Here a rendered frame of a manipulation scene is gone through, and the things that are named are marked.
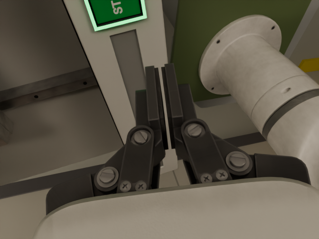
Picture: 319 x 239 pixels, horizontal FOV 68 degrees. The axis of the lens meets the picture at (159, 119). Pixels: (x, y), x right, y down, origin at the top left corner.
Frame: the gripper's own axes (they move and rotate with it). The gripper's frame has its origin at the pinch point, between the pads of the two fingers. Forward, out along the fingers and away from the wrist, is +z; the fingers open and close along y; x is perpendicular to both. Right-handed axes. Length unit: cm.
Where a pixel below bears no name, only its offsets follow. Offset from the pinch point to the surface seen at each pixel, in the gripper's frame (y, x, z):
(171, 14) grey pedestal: 5, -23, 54
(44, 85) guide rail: -20.9, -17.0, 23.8
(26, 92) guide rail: -23.9, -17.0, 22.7
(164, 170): -2.3, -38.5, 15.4
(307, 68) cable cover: 120, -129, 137
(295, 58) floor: 106, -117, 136
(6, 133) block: -28.1, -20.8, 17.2
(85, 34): -7.4, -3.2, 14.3
